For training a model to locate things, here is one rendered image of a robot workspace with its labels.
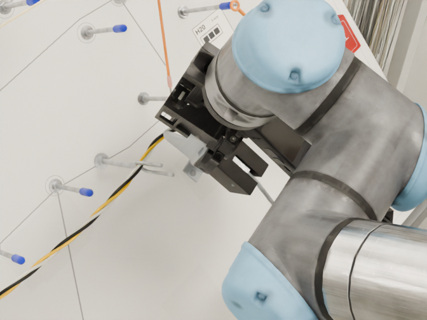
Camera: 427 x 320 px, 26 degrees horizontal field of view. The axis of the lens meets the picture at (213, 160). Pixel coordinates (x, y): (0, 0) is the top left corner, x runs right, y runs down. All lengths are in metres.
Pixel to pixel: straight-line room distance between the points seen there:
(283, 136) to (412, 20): 0.87
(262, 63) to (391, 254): 0.17
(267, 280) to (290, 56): 0.16
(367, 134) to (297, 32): 0.09
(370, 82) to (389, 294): 0.19
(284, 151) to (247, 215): 0.27
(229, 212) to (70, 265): 0.21
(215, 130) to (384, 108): 0.21
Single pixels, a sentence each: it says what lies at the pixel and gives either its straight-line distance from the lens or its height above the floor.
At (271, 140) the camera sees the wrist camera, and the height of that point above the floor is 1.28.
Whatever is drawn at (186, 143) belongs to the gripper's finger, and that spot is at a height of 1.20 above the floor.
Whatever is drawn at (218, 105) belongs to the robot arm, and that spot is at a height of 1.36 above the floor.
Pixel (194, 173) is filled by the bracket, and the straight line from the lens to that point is 1.07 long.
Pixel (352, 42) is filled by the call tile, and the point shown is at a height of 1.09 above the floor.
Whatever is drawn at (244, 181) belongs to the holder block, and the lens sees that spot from 1.01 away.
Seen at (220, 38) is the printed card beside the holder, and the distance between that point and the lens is 1.09.
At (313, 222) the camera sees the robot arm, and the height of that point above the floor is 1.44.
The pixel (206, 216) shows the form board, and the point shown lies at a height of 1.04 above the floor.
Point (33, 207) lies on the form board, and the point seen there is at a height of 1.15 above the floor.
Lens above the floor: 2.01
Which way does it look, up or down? 60 degrees down
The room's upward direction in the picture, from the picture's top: straight up
